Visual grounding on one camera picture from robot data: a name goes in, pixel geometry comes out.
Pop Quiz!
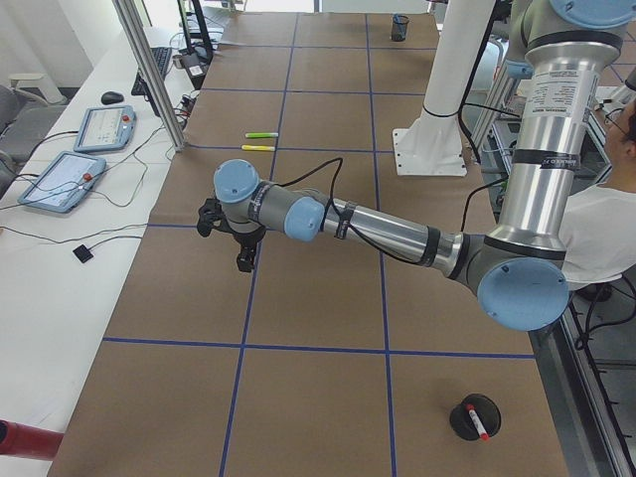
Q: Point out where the yellow highlighter pen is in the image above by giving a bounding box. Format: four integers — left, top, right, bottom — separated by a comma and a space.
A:
240, 144, 276, 152

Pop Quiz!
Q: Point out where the person in white shirt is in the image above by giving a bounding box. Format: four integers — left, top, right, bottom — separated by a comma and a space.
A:
559, 102, 635, 291

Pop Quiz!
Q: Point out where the black mesh pen cup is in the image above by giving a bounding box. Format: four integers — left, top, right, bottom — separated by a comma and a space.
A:
391, 14, 409, 42
449, 394, 502, 441

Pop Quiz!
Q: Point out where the red water bottle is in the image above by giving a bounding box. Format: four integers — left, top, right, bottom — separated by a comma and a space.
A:
1, 420, 64, 461

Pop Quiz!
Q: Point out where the small black square device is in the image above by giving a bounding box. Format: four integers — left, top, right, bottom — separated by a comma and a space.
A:
73, 244, 93, 263

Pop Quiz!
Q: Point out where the far black mesh pen cup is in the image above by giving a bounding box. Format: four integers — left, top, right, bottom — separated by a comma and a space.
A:
391, 14, 409, 42

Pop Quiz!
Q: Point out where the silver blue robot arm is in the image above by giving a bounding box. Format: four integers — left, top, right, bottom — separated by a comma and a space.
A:
210, 1, 635, 331

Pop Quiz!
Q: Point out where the far blue teach pendant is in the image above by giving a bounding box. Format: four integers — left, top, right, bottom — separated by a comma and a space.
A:
74, 104, 136, 153

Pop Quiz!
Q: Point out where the near blue teach pendant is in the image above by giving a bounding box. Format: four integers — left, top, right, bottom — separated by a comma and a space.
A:
18, 151, 106, 214

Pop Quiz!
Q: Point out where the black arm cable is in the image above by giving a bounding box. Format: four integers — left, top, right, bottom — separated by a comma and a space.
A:
277, 157, 508, 264

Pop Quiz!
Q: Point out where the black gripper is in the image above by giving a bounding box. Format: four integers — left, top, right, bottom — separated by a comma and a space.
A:
233, 229, 263, 272

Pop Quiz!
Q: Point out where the black keyboard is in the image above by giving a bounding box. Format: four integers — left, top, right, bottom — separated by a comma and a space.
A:
130, 46, 173, 97

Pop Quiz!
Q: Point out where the red white marker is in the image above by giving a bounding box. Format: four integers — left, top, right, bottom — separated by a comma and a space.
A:
465, 403, 490, 441

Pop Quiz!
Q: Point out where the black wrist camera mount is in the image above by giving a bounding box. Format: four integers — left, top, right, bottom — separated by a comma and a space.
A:
197, 198, 226, 238

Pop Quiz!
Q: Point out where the black computer mouse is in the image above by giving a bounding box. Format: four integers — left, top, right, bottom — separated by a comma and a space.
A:
100, 91, 124, 105

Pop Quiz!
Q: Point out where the blue teach pendant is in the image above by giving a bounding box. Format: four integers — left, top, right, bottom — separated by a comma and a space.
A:
18, 151, 106, 214
74, 104, 136, 153

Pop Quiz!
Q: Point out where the near black mesh pen cup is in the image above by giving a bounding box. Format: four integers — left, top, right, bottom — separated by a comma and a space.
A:
449, 394, 502, 441

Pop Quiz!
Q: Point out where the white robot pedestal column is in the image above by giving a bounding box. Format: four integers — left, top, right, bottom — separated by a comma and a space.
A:
393, 0, 495, 177

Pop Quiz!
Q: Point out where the aluminium frame post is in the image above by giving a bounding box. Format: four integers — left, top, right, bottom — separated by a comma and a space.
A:
112, 0, 185, 152

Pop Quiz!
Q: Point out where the green highlighter pen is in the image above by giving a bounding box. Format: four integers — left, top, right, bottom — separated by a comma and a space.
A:
244, 132, 279, 139

